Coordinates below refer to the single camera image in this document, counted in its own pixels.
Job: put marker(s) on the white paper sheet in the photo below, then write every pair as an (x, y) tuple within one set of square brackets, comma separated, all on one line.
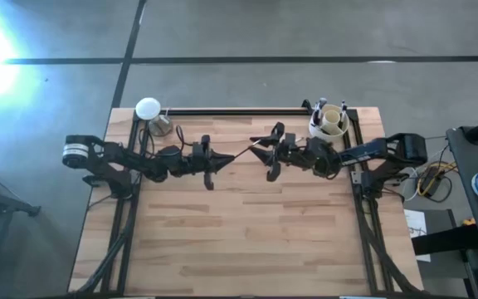
[(413, 218)]

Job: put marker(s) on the white ribbed brush organizer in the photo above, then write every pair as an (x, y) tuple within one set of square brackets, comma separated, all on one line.
[(332, 120)]

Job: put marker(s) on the grey metal stand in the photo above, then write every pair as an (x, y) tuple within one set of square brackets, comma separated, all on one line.
[(11, 203)]

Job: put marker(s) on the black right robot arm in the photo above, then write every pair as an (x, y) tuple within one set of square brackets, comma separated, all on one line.
[(367, 151)]

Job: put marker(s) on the black cart base beam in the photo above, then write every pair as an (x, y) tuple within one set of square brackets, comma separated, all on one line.
[(446, 241)]

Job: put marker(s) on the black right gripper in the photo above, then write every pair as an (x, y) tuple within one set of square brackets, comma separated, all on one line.
[(301, 153)]

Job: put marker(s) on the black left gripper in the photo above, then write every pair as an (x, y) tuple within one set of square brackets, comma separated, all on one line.
[(206, 163)]

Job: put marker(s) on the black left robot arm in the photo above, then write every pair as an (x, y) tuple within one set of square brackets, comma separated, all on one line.
[(110, 160)]

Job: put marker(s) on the yellow tool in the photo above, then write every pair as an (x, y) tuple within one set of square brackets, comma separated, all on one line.
[(468, 222)]

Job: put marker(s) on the black clamp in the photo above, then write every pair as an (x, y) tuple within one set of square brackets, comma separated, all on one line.
[(306, 106)]

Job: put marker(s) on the grey cart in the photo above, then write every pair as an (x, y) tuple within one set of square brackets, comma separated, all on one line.
[(463, 158)]

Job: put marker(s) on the white lamp on stand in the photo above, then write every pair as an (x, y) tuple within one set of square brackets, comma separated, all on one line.
[(147, 109)]

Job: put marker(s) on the black power brick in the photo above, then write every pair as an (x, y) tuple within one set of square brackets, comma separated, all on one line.
[(431, 179)]

